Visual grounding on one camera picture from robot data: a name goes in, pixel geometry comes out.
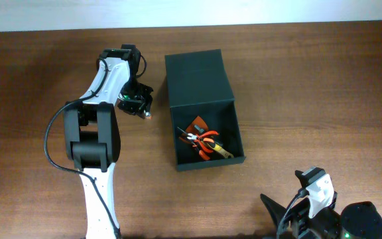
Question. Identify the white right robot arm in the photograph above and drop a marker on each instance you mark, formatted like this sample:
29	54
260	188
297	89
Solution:
357	220

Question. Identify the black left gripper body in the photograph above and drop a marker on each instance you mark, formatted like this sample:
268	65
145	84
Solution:
135	97

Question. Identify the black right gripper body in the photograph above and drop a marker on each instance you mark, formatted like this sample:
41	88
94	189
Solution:
323	225

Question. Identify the red black diagonal cutters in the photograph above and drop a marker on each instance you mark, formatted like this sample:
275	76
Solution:
208	138

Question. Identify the socket set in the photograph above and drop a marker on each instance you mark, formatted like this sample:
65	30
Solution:
147	115

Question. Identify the orange black needle-nose pliers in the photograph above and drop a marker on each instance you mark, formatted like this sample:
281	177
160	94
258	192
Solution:
196	143

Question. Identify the black yellow ratchet screwdriver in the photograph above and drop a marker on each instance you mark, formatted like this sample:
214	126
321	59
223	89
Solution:
218	147

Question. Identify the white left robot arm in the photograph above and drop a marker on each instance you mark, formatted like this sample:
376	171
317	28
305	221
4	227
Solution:
91	131

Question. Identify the dark green open box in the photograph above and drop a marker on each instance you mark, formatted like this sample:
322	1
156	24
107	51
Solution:
198	86

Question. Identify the orange spatula with wooden handle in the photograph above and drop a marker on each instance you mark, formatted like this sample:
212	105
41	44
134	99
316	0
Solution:
201	123

